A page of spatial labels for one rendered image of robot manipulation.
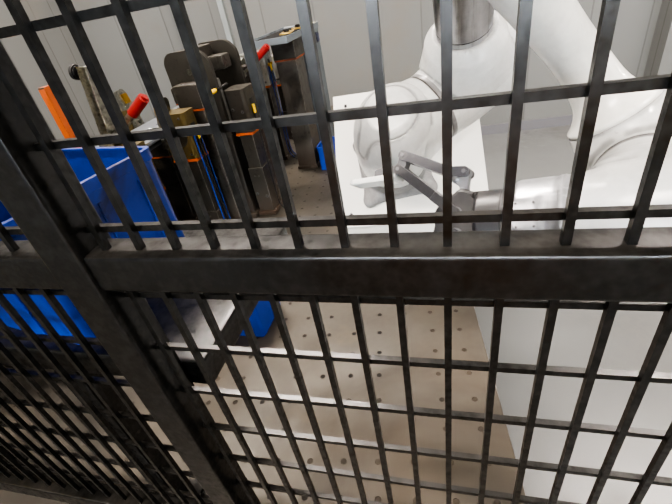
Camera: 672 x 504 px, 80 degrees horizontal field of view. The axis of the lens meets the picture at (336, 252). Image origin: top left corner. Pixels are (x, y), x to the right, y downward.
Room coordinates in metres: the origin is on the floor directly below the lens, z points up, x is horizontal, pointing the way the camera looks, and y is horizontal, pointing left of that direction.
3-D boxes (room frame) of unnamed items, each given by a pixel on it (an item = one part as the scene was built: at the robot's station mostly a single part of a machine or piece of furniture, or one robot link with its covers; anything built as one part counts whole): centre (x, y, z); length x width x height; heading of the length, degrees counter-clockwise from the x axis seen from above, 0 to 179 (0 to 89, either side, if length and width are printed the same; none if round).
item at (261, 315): (0.66, 0.20, 0.75); 0.11 x 0.10 x 0.09; 161
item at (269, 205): (1.17, 0.16, 0.89); 0.09 x 0.08 x 0.38; 71
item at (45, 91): (0.81, 0.45, 0.95); 0.03 x 0.01 x 0.50; 161
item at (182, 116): (1.06, 0.32, 0.88); 0.11 x 0.07 x 0.37; 71
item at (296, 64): (1.51, 0.03, 0.92); 0.10 x 0.08 x 0.45; 161
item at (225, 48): (1.24, 0.26, 0.94); 0.18 x 0.13 x 0.49; 161
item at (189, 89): (1.12, 0.29, 0.91); 0.07 x 0.05 x 0.42; 71
